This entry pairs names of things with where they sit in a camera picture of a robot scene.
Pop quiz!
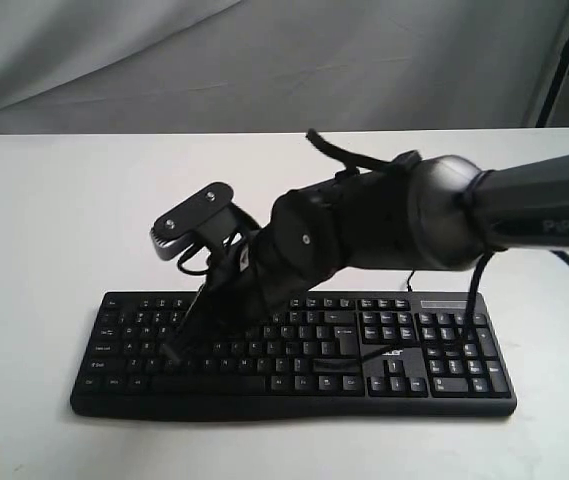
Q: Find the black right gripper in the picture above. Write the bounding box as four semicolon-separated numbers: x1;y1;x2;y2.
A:
162;227;340;364

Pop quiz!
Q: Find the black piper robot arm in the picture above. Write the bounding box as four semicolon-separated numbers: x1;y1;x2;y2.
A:
151;151;569;363

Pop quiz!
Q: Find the black acer keyboard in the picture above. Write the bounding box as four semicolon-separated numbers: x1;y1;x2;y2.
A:
70;291;517;422

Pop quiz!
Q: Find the grey backdrop cloth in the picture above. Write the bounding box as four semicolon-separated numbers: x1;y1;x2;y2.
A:
0;1;569;134

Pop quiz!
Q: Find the black stand pole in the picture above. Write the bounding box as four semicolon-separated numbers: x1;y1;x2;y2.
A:
533;0;569;129

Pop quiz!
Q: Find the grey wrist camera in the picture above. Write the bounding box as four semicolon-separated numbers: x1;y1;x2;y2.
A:
150;182;260;262

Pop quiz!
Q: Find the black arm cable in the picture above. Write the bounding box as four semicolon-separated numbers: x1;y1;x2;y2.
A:
456;247;569;341

